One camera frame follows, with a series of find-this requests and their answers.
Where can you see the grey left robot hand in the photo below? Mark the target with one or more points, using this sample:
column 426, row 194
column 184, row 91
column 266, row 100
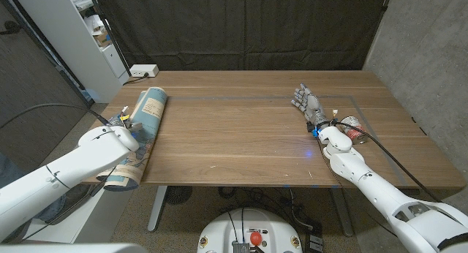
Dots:
column 136, row 127

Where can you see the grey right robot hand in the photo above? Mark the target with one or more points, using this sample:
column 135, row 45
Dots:
column 312, row 105

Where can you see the paper map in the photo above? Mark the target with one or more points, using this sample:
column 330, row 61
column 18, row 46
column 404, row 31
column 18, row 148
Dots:
column 151, row 110

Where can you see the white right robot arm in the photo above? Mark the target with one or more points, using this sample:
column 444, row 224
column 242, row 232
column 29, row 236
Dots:
column 351, row 165

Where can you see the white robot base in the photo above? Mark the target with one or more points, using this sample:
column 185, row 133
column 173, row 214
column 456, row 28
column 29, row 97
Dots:
column 226, row 227

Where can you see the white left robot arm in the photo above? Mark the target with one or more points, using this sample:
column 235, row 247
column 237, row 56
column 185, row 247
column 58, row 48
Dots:
column 73, row 165

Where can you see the red and white can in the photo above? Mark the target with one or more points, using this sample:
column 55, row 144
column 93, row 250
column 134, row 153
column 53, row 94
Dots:
column 354, row 135

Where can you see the white power box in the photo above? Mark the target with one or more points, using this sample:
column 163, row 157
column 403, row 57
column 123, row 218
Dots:
column 143, row 70

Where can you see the round black floor fan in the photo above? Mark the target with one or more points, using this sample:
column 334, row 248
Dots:
column 178, row 195

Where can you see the white table leg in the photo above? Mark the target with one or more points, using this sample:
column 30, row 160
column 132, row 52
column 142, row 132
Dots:
column 157, row 209
column 343, row 216

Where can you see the brown cardboard box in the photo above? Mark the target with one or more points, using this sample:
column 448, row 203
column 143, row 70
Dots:
column 102, row 39

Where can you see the white floor platform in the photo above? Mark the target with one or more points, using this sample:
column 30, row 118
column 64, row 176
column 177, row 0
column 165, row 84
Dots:
column 106, row 216

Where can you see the black backdrop stand pole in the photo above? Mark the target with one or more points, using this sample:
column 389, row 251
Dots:
column 108, row 31

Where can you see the white shelf cabinet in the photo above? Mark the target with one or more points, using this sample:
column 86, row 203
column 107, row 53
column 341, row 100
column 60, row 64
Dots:
column 73, row 44

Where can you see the black curtain backdrop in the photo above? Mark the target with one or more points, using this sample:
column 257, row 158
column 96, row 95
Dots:
column 237, row 26

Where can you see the white crumpled packaging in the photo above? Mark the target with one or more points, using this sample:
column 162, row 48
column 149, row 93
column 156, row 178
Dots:
column 93, row 23

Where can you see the person in blue jeans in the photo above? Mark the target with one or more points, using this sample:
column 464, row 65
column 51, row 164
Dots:
column 51, row 209

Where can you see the black floor power strip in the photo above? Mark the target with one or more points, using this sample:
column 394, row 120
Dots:
column 314, row 242

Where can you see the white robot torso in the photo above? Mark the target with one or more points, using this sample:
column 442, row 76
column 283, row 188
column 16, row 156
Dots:
column 73, row 249

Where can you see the red emergency stop button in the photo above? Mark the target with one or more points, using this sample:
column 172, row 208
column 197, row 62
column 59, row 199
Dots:
column 256, row 238

